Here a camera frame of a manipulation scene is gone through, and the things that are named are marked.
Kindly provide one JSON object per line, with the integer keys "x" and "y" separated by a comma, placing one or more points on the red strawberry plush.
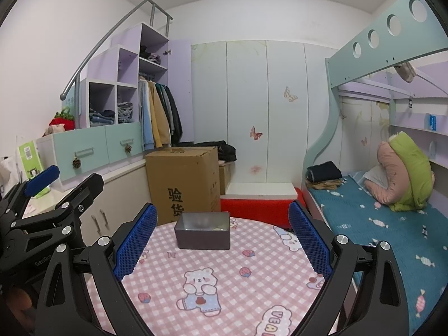
{"x": 63, "y": 122}

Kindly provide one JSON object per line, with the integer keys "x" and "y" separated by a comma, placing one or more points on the small blue box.
{"x": 432, "y": 121}

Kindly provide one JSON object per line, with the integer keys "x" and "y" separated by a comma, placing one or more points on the tan hanging jacket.
{"x": 159, "y": 119}

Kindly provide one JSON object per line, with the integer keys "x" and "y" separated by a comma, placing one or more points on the white low cabinet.
{"x": 120, "y": 189}

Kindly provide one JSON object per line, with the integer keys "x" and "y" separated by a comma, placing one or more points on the dark clothes in cubby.
{"x": 150, "y": 55}

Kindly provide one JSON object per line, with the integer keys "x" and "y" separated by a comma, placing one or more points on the white plastic bag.
{"x": 8, "y": 173}

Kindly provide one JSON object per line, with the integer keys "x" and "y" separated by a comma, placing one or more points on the folded grey clothes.
{"x": 125, "y": 112}

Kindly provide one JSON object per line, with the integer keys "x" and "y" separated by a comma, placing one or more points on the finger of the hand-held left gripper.
{"x": 42, "y": 180}
{"x": 87, "y": 190}

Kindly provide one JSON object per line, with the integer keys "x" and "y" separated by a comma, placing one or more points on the pink and green plush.
{"x": 409, "y": 175}

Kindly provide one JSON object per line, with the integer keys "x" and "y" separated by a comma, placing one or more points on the person's left hand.
{"x": 21, "y": 301}

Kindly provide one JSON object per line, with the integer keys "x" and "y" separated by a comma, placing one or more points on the red step with white top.
{"x": 252, "y": 210}

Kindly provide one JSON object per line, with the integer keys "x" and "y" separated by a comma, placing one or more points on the light blue hanging shirt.
{"x": 146, "y": 119}

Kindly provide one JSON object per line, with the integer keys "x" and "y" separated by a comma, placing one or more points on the green paper bag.
{"x": 31, "y": 157}

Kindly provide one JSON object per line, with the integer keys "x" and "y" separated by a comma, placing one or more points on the pale butterfly sticker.
{"x": 290, "y": 94}

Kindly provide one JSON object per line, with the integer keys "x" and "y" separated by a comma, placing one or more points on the grey metal tin box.
{"x": 203, "y": 239}

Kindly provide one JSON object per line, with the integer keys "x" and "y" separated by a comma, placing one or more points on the pinecone ornament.
{"x": 128, "y": 148}
{"x": 76, "y": 163}

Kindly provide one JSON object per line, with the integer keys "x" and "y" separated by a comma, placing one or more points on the mint bunk bed frame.
{"x": 371, "y": 52}

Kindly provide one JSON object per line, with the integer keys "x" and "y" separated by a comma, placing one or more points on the blue candy print bedsheet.
{"x": 378, "y": 231}

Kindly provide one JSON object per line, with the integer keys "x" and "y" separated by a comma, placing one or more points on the white wardrobe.
{"x": 245, "y": 94}

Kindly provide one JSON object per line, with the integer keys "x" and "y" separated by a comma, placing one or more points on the large cardboard box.
{"x": 182, "y": 171}

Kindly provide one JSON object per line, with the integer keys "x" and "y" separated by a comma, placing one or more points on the purple cubby shelf unit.
{"x": 127, "y": 63}

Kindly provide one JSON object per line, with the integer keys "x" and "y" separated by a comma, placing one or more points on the folded tan clothes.
{"x": 327, "y": 184}

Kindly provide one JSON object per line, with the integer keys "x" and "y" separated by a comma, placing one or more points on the purple wardrobe door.
{"x": 180, "y": 87}

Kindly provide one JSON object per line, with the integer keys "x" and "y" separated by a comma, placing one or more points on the black bag behind box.
{"x": 220, "y": 150}

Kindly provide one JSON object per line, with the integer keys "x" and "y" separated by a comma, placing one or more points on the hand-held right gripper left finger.
{"x": 136, "y": 241}

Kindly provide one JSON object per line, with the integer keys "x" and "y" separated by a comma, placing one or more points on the small cardboard box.
{"x": 224, "y": 178}

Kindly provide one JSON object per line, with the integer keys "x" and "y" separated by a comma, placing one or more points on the pink checked tablecloth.
{"x": 227, "y": 287}

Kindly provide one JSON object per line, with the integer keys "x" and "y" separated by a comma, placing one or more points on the white pillow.
{"x": 374, "y": 176}

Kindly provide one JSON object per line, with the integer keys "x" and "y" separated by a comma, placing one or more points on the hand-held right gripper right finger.
{"x": 309, "y": 241}

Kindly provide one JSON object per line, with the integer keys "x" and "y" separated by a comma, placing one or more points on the mint drawer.
{"x": 87, "y": 147}
{"x": 122, "y": 136}

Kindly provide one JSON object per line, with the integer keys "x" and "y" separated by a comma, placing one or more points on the faded pink butterfly sticker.
{"x": 256, "y": 169}

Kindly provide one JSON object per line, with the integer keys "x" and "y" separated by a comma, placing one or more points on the grey metal handrail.
{"x": 101, "y": 42}

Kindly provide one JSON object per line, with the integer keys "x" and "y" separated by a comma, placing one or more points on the folded dark clothes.
{"x": 323, "y": 171}

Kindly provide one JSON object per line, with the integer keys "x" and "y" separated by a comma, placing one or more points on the dark hanging jackets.
{"x": 173, "y": 115}

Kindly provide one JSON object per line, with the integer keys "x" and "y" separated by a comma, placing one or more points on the folded blue jeans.
{"x": 101, "y": 117}

